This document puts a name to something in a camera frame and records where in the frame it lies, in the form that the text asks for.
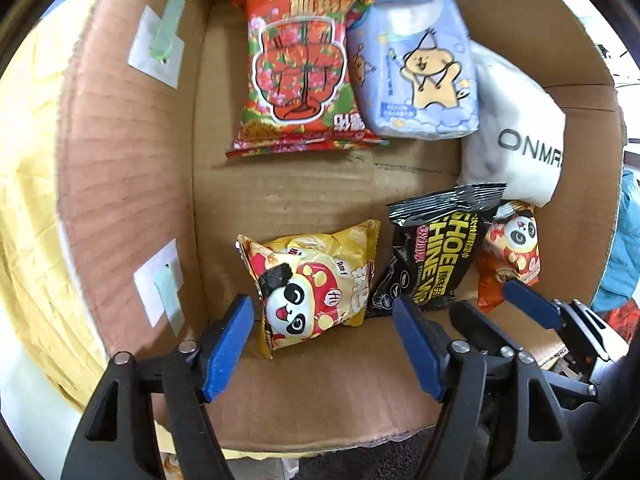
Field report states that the orange panda snack bag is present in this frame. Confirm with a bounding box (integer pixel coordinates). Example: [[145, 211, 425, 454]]
[[476, 200, 541, 313]]

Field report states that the black shoe shine wipes pack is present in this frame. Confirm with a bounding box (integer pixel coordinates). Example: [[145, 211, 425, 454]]
[[367, 182, 506, 318]]

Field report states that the yellow panda snack bag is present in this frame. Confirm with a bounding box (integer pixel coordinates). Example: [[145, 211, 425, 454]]
[[235, 219, 381, 359]]

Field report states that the white ONMAX pouch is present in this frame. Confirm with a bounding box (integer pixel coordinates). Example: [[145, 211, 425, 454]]
[[458, 41, 566, 208]]

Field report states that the light blue cartoon tissue pack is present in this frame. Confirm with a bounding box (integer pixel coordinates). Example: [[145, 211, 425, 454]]
[[347, 0, 480, 141]]

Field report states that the red floral snack bag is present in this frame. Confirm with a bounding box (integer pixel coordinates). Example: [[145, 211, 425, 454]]
[[227, 0, 384, 157]]

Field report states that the teal bean bag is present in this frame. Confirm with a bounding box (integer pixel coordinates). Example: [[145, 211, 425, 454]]
[[590, 167, 639, 313]]

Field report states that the black fuzzy sleeve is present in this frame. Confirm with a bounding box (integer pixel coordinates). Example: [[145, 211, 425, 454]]
[[294, 427, 434, 480]]

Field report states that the yellow table cloth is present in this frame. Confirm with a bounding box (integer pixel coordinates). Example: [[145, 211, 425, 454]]
[[1, 0, 106, 410]]

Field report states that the brown cardboard box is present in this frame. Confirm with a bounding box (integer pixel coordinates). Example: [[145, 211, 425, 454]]
[[58, 0, 624, 452]]

